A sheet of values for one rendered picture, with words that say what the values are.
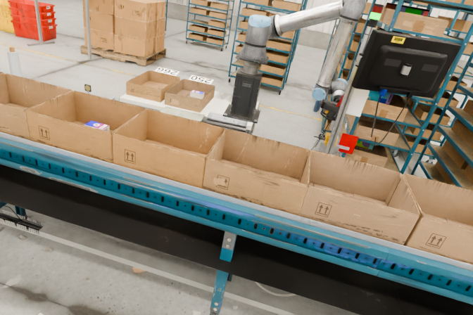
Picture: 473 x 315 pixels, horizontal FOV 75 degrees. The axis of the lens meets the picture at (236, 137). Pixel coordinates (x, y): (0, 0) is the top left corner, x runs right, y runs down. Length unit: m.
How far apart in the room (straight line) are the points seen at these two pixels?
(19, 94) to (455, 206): 2.15
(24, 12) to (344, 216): 6.73
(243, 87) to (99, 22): 4.34
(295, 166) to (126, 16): 4.89
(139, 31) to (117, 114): 4.30
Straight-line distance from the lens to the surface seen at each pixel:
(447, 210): 1.66
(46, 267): 2.26
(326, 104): 1.97
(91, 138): 1.40
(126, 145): 1.31
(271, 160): 1.46
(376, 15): 1.85
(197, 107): 2.29
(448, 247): 1.38
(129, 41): 5.98
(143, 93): 2.45
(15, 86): 1.99
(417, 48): 1.85
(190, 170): 1.24
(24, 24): 7.28
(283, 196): 1.20
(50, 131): 1.51
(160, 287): 2.07
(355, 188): 1.52
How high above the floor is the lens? 1.67
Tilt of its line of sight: 27 degrees down
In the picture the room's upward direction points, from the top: 10 degrees clockwise
